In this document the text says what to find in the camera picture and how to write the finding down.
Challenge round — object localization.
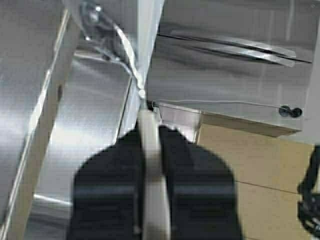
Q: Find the black cable bundle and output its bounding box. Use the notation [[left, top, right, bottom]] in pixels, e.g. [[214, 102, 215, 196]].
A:
[[296, 144, 320, 237]]

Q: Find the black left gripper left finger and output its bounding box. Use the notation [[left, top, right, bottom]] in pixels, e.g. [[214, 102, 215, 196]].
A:
[[66, 129, 145, 240]]

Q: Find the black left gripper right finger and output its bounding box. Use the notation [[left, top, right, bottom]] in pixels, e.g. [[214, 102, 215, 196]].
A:
[[159, 126, 242, 240]]

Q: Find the stainless steel double sink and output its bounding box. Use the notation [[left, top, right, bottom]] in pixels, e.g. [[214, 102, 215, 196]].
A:
[[0, 0, 161, 240]]

